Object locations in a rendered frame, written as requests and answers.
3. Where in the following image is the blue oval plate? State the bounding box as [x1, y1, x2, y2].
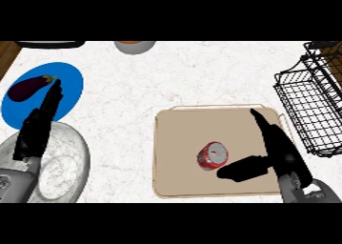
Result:
[0, 61, 84, 131]

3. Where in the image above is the grey bowl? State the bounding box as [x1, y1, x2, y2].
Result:
[112, 40, 158, 55]

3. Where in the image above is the red can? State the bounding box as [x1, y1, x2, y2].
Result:
[196, 141, 230, 172]

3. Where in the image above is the beige tray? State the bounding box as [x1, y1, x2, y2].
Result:
[152, 104, 292, 199]

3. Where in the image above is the purple eggplant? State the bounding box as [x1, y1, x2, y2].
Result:
[6, 74, 59, 103]

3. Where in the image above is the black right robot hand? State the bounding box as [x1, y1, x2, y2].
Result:
[215, 108, 314, 190]

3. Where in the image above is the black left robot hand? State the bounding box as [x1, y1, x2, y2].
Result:
[12, 78, 65, 162]

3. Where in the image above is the black wire tiered basket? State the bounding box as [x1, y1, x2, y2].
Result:
[271, 40, 342, 158]

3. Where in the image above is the white marble bowl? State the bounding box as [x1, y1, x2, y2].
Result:
[0, 120, 91, 204]

